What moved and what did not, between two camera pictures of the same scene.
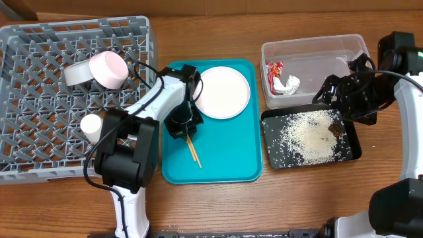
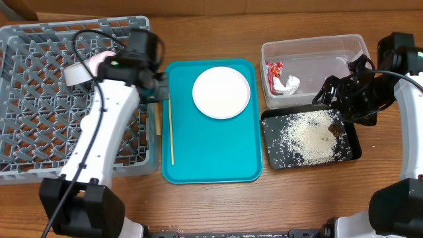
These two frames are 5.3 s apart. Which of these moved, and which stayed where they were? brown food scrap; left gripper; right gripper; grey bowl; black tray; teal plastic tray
Moved: left gripper
Stayed: brown food scrap; grey bowl; black tray; right gripper; teal plastic tray
